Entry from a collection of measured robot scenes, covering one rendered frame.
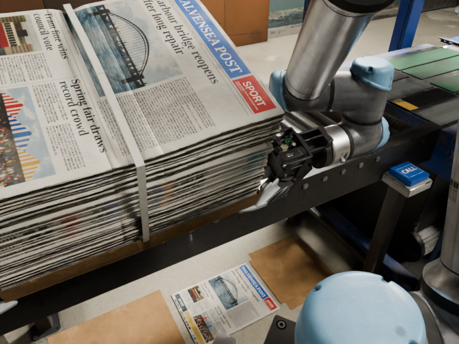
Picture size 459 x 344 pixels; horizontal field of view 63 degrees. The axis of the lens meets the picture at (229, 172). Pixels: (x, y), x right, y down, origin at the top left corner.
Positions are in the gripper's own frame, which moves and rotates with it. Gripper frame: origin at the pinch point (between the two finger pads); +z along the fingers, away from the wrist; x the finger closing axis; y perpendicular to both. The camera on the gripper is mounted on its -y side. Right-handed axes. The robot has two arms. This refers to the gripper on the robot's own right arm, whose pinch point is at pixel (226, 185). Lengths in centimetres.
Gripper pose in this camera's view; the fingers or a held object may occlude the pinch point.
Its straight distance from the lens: 66.3
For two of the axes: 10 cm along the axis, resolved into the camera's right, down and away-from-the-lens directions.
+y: 1.8, -5.6, -8.1
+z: -8.8, 2.8, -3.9
